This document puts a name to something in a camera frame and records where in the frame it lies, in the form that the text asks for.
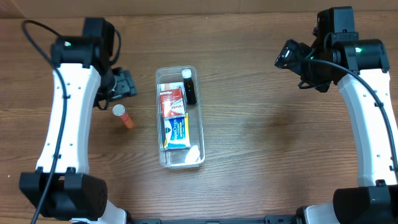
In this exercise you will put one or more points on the dark syrup bottle white cap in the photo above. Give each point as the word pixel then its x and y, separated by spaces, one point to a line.
pixel 189 87

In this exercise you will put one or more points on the orange tablet tube white cap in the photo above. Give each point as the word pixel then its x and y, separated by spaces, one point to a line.
pixel 120 111

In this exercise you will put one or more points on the white blue plaster box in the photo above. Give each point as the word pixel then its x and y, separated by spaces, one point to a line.
pixel 171 86

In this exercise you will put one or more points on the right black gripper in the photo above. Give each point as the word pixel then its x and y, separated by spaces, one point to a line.
pixel 286 58

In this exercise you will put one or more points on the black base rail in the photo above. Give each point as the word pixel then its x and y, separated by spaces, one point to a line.
pixel 211 221

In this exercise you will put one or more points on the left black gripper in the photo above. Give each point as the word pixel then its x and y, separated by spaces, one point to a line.
pixel 125 83

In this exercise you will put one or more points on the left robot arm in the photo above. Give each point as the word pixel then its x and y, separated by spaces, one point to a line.
pixel 85 77

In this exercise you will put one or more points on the blue yellow lozenge box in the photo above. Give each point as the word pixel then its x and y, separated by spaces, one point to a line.
pixel 177 132

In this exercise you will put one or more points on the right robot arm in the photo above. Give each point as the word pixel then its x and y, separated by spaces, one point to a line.
pixel 360 70

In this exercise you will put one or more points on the red white medicine box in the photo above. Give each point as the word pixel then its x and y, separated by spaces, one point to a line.
pixel 172 103

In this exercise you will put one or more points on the clear plastic container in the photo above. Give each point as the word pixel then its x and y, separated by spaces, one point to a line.
pixel 194 155

